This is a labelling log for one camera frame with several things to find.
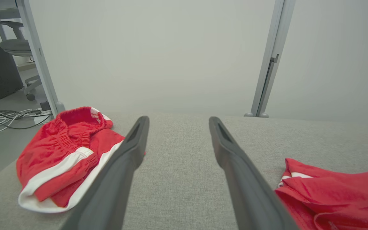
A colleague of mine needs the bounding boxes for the white floor cable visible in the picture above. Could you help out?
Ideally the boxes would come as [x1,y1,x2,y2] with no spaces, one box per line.
[0,109,49,133]

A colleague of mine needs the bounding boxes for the red shorts white stripes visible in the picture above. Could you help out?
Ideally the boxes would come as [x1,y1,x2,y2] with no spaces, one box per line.
[16,106,146,214]

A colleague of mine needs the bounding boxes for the white power strip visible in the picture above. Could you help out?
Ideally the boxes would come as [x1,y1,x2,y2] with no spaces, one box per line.
[33,110,55,125]

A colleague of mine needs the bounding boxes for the grey metal partition post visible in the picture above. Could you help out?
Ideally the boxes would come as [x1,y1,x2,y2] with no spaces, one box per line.
[16,0,65,118]
[244,0,297,118]

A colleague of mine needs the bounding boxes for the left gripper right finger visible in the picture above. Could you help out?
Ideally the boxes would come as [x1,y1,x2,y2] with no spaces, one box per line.
[209,116,299,230]

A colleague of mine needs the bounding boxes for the grey office chair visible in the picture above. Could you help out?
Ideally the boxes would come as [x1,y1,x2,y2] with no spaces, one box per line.
[0,21,43,101]

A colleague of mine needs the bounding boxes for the red basketball jersey number 23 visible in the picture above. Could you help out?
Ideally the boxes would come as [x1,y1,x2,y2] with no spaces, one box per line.
[274,157,368,230]

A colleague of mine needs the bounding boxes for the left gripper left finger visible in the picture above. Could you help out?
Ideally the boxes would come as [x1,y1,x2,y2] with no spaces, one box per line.
[61,116,150,230]

